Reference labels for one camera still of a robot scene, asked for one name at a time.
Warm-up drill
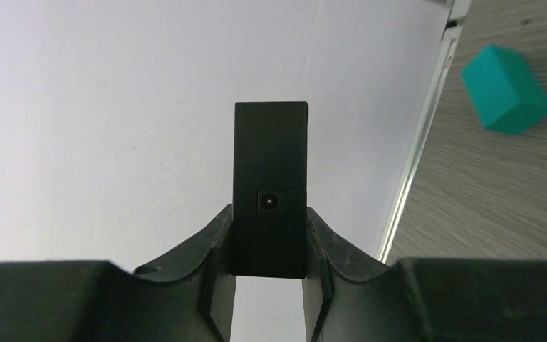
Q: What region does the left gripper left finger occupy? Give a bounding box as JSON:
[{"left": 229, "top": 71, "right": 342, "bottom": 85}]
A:
[{"left": 0, "top": 204, "right": 238, "bottom": 342}]

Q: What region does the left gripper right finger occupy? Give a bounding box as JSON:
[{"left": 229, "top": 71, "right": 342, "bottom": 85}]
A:
[{"left": 301, "top": 207, "right": 547, "bottom": 342}]

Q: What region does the black network switch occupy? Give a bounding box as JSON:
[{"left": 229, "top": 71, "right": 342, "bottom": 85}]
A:
[{"left": 231, "top": 101, "right": 309, "bottom": 279}]

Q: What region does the teal block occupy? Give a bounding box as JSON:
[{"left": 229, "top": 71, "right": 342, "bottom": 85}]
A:
[{"left": 461, "top": 45, "right": 547, "bottom": 135}]

